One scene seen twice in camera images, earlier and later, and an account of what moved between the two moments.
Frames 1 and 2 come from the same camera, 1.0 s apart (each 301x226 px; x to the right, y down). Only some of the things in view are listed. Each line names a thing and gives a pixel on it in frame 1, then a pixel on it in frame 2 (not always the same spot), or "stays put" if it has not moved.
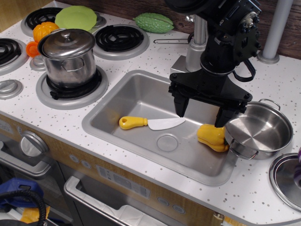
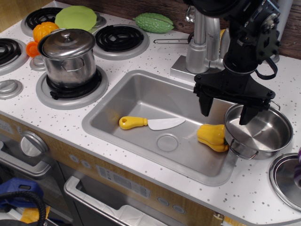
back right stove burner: [121, 42] stays put
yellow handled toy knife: [126, 122] stays put
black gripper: [211, 82] -> [234, 84]
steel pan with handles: [261, 128] stays put
